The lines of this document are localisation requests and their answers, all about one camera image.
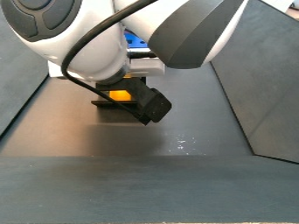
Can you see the yellow arch object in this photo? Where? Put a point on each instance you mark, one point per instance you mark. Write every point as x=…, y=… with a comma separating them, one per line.
x=117, y=92

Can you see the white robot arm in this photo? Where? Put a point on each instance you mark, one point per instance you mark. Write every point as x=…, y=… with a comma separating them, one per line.
x=184, y=31

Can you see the blue shape sorter block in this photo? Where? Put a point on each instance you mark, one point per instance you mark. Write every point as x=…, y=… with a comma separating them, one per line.
x=133, y=41

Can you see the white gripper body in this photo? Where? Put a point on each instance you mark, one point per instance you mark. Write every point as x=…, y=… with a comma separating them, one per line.
x=140, y=68

